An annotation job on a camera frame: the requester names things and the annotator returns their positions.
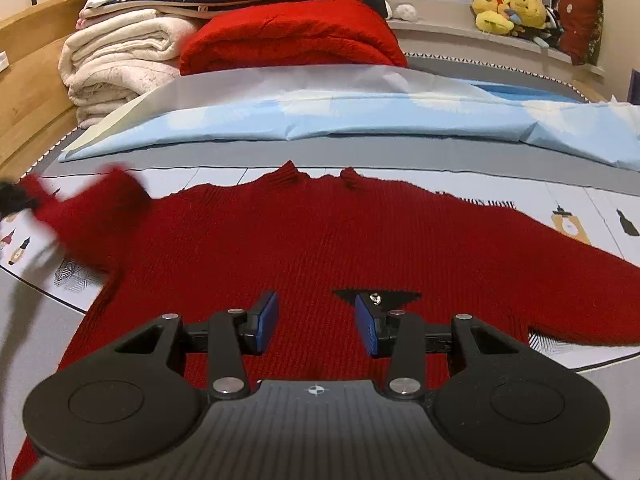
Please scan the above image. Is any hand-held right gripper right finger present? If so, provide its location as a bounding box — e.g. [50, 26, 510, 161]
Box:
[353, 291, 531, 403]

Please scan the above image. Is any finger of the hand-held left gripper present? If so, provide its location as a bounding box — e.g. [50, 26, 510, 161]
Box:
[0, 182, 39, 219]

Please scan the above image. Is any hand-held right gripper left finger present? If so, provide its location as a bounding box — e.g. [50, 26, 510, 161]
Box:
[112, 290, 281, 403]

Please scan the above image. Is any red knit sweater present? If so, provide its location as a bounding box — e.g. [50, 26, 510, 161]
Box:
[10, 160, 640, 480]

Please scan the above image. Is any wooden headboard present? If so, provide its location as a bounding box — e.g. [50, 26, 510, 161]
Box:
[0, 0, 99, 177]

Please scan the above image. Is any folded white fleece blanket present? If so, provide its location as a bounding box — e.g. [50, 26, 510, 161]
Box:
[58, 14, 202, 129]

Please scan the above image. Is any light blue duvet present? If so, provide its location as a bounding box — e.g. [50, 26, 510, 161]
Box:
[57, 66, 640, 172]

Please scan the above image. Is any grey printed bed sheet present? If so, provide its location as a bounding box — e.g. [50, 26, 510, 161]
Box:
[0, 132, 640, 480]

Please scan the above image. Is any folded red blanket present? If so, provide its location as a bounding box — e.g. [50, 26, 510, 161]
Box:
[178, 0, 409, 77]

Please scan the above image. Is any white curved window ledge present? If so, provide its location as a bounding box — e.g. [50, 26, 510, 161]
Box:
[387, 18, 607, 102]

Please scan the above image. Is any yellow duck plush toy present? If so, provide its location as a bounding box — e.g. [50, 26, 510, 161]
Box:
[472, 0, 516, 36]

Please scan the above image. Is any black white striped plush toy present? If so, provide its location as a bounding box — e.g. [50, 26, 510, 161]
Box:
[530, 6, 567, 49]

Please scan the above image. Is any yellow bear plush toy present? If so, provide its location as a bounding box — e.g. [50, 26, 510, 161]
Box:
[506, 0, 549, 31]

